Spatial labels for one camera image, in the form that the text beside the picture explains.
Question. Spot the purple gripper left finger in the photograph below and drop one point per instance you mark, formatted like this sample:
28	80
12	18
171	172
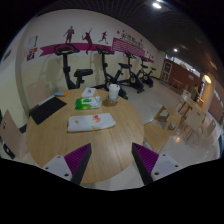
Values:
72	166

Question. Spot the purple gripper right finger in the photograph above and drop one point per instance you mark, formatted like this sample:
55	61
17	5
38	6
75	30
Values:
153	166

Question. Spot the white folded towel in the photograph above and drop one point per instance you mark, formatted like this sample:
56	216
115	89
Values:
90	122

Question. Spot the wooden chair right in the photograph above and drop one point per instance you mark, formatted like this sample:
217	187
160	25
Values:
157	135

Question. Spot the wooden stool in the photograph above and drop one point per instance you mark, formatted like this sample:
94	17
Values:
162	114

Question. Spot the round wooden table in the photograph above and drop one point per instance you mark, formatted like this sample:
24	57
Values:
111	148

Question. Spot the black tablet case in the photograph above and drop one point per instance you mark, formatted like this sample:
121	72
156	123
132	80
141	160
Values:
41	112

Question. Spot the green wet wipes pack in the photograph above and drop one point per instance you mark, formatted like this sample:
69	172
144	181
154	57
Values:
87	103

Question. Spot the wooden table background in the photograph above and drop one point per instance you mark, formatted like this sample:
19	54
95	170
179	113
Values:
187	101

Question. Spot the blue orange marker pen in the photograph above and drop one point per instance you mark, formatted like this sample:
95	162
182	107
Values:
60	94

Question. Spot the round wooden coaster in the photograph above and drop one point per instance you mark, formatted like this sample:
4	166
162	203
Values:
108	103

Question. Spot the white tissue packet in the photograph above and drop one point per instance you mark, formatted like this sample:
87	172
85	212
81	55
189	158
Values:
88	92

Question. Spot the person in background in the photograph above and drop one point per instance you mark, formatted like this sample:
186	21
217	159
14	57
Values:
194	92

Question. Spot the white plastic cup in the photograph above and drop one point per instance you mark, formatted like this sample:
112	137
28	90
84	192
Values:
114	91

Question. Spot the black exercise bike far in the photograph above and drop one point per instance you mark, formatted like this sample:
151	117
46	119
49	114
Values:
145	76

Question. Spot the black exercise bike right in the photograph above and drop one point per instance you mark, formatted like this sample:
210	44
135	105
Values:
133	81

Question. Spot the black exercise bike left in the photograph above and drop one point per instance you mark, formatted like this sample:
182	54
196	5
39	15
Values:
64	51

